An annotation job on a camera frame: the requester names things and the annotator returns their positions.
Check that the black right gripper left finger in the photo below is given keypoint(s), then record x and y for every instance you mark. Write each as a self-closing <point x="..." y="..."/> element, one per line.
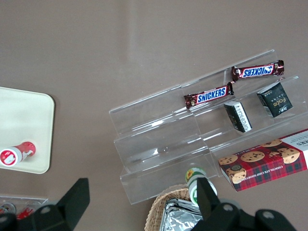
<point x="72" y="202"/>

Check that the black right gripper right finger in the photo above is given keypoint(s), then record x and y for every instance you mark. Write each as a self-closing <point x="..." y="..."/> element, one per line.
<point x="204" y="197"/>

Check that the beige wicker basket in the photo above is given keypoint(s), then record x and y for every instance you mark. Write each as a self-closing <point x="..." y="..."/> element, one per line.
<point x="156" y="207"/>

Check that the cream plastic tray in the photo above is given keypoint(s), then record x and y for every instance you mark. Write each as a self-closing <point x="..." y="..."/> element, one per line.
<point x="26" y="125"/>

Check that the green white bottle flower cap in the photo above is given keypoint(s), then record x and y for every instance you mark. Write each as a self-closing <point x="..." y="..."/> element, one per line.
<point x="192" y="178"/>

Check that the silver foil bag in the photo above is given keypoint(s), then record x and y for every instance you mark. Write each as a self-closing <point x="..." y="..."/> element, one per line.
<point x="178" y="219"/>

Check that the clear acrylic can holder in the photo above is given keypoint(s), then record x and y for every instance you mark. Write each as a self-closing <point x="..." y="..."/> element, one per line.
<point x="29" y="201"/>

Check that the red cola can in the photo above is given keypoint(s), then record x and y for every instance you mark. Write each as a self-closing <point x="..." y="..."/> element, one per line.
<point x="26" y="210"/>
<point x="6" y="208"/>

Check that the clear acrylic stepped stand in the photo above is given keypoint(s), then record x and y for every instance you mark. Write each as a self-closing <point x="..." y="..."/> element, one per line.
<point x="154" y="154"/>
<point x="211" y="115"/>

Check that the red plaid cookie box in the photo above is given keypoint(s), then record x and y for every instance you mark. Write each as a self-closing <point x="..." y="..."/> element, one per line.
<point x="264" y="166"/>

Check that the red bottle white cap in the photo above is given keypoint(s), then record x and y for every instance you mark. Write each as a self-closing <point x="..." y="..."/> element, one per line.
<point x="22" y="150"/>

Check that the black box white label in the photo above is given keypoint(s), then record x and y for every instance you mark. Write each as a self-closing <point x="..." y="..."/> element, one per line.
<point x="238" y="116"/>

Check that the Snickers chocolate bar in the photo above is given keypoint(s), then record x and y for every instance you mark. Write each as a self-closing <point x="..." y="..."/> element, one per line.
<point x="257" y="71"/>
<point x="209" y="95"/>

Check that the black box gold lettering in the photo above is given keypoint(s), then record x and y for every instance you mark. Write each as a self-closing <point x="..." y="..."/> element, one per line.
<point x="276" y="101"/>

